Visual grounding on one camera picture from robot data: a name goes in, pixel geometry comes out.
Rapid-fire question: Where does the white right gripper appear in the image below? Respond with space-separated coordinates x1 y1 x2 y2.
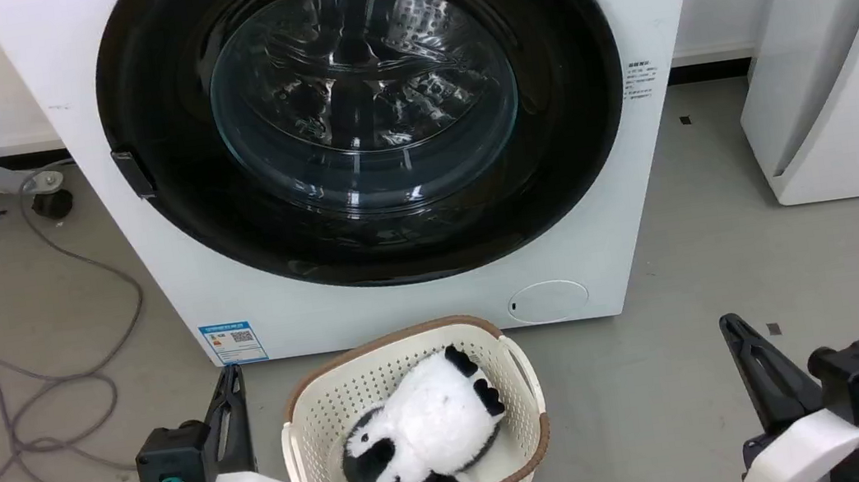
719 296 859 482

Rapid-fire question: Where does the white front-load washing machine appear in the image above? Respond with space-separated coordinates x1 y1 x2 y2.
0 0 751 395

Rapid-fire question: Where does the round black glass washer door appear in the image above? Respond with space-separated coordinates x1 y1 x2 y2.
84 0 646 322

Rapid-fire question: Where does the blue energy label sticker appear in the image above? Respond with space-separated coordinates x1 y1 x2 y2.
197 318 270 369

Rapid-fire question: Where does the cream perforated laundry basket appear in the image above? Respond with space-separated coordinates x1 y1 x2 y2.
268 306 558 482

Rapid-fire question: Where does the black and white panda plush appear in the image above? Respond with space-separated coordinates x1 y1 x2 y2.
327 338 517 482

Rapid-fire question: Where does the round white filter cover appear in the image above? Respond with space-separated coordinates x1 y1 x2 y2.
505 277 592 327

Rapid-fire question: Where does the small black text sticker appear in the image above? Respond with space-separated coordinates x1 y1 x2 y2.
622 58 662 101

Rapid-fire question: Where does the grey cable on floor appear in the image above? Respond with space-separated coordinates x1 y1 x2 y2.
0 151 169 482

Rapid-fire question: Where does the black washer door handle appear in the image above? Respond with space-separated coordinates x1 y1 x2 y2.
111 147 159 203

